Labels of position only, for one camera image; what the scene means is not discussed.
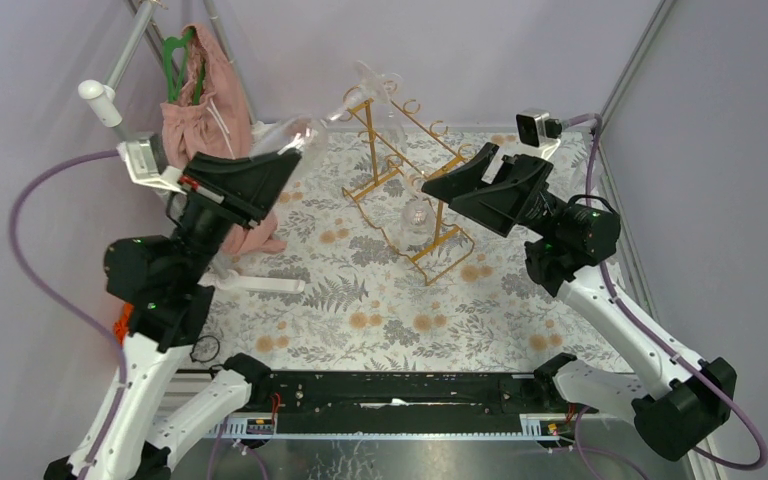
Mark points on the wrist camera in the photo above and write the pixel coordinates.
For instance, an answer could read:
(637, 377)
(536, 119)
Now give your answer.
(147, 164)
(539, 132)

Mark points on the gold wire wine glass rack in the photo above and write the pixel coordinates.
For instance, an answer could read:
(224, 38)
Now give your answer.
(410, 199)

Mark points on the silver clothes rail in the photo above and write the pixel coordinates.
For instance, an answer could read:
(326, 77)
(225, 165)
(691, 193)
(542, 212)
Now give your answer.
(100, 95)

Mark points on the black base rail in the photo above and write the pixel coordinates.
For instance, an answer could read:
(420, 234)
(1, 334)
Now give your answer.
(330, 404)

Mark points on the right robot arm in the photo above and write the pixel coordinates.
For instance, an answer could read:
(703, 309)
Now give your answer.
(675, 398)

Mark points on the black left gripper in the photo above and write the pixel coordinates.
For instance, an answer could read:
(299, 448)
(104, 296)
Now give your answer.
(218, 199)

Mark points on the orange cloth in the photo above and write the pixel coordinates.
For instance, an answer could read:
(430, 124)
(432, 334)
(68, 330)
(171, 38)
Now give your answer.
(120, 328)

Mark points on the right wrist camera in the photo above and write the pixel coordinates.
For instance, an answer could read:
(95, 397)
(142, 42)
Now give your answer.
(539, 132)

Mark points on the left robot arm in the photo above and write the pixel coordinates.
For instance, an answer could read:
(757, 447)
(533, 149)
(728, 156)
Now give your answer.
(160, 277)

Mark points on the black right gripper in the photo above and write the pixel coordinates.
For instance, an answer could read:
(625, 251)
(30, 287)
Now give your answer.
(499, 205)

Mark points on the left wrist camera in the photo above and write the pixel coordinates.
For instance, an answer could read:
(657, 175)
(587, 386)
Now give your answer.
(147, 164)

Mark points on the pink shorts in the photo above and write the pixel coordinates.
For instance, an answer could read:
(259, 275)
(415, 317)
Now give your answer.
(205, 110)

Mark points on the green clothes hanger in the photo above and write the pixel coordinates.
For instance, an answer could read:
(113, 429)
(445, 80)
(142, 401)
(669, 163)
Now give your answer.
(175, 55)

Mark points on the floral tablecloth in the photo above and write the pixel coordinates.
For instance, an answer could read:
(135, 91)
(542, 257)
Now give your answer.
(467, 306)

